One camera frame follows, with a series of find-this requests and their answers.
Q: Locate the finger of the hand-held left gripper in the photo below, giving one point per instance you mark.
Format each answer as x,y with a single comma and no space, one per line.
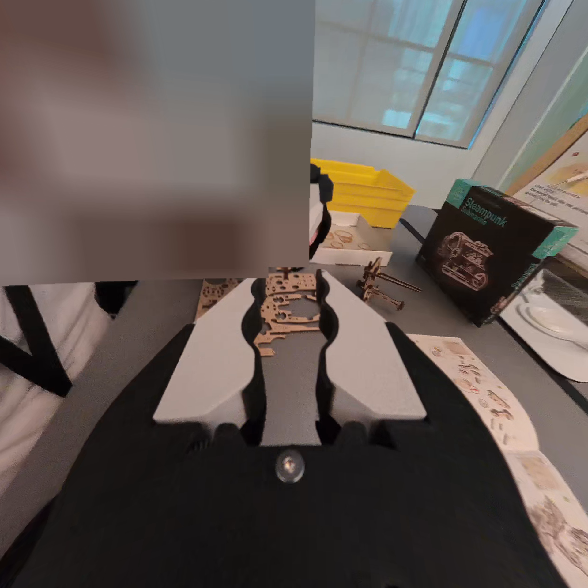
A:
316,206

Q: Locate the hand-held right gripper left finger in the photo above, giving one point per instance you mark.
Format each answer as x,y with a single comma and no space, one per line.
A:
206,367

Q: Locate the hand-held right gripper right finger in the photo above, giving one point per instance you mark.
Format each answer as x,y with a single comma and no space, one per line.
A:
372,367

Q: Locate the partly built wooden model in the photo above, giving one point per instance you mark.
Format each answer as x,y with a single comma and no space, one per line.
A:
372,285

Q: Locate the laser-cut wooden parts sheet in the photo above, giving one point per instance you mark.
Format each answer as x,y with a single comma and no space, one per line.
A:
280,317

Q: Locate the dark model kit box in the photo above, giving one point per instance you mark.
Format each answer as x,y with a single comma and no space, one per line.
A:
482,248

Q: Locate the yellow plastic bin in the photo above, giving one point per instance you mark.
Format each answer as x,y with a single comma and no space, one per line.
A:
367,193

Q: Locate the pile of rubber bands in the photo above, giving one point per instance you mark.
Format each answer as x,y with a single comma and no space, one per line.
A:
344,236

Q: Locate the white cardboard tray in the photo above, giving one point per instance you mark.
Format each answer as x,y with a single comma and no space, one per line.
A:
372,241

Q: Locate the illustrated instruction booklet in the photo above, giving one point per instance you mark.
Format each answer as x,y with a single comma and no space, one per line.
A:
505,413

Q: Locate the person's white shirt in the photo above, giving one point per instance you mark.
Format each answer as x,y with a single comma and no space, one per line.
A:
69,330

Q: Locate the grid window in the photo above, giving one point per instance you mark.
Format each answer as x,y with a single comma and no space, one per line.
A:
390,59

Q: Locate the paper sign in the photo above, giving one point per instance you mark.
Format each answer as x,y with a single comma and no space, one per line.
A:
565,183

